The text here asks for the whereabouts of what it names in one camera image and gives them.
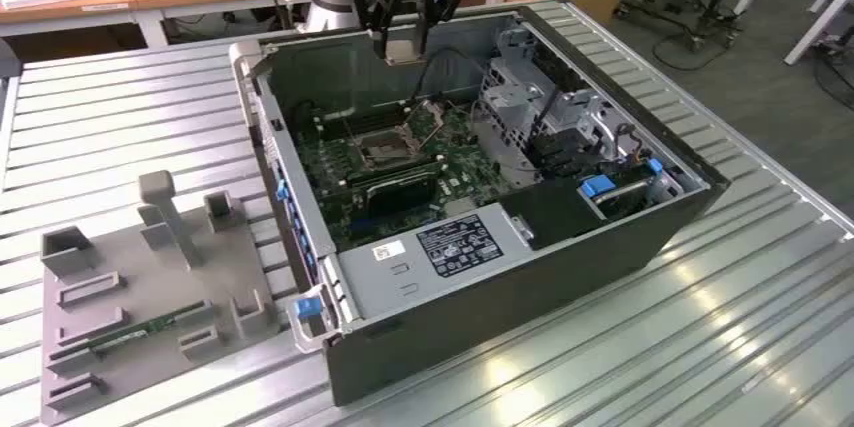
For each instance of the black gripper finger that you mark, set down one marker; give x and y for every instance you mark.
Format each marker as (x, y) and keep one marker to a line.
(424, 27)
(379, 42)

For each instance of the green RAM stick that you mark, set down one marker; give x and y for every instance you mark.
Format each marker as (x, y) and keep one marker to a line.
(394, 173)
(143, 328)

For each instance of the grey parts rack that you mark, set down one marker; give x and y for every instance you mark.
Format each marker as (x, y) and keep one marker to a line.
(167, 292)

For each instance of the black PC case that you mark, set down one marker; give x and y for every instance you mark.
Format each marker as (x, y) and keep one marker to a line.
(507, 327)

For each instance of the CPU socket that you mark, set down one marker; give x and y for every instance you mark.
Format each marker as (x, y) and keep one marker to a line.
(387, 152)

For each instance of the blue card retention clip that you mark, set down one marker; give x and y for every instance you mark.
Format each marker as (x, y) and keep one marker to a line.
(280, 192)

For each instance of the green motherboard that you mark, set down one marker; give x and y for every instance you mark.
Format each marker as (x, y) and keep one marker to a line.
(467, 157)

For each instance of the silver drive cage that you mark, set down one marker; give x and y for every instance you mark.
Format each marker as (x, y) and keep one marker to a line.
(514, 97)

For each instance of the grey power supply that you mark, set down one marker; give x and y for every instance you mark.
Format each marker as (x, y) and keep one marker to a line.
(400, 282)

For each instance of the white desk frame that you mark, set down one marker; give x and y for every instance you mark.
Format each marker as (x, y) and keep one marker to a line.
(807, 34)

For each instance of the black wheeled stand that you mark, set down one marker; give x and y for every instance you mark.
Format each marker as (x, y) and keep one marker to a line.
(714, 2)

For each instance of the silver CPU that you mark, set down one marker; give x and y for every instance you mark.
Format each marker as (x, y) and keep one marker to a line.
(403, 53)

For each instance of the black plastic shroud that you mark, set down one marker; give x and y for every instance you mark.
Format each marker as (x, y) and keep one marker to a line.
(547, 212)

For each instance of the blue plastic clip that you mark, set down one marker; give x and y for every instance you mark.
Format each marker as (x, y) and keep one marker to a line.
(654, 166)

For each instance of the metal locking lever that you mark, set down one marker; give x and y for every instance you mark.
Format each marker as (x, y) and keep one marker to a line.
(350, 139)

